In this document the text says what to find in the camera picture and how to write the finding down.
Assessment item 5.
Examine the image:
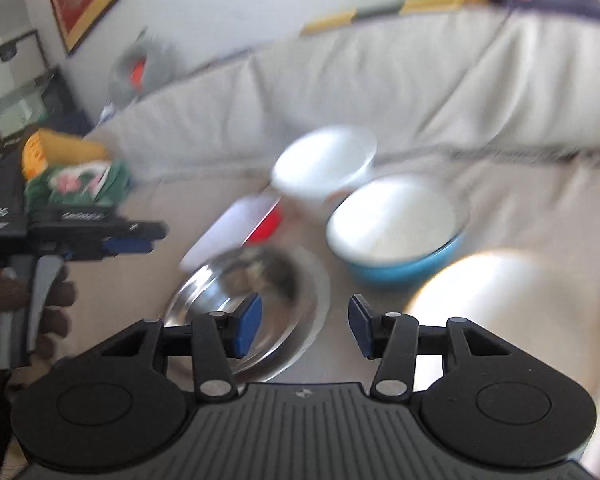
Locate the beige sofa cover cloth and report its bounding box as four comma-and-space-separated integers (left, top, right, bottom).
64, 1, 600, 386

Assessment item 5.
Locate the grey orange object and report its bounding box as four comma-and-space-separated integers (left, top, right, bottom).
108, 30, 181, 110

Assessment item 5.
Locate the stainless steel bowl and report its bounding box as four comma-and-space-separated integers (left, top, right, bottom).
163, 245, 330, 385

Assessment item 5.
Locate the blue ceramic bowl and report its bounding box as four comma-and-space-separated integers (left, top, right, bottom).
325, 174, 470, 288

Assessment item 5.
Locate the yellow black striped bar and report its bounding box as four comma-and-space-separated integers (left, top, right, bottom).
300, 0, 467, 36

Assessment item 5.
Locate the white bowl yellow rim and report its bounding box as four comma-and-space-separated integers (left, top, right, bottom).
404, 250, 600, 476

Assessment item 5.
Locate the white red plastic tray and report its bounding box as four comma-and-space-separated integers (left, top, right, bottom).
178, 193, 283, 273

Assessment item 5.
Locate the white paper cup bowl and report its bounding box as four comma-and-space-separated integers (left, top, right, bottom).
270, 125, 378, 204

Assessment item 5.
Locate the gloved hand brown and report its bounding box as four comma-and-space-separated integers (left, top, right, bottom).
0, 256, 76, 370

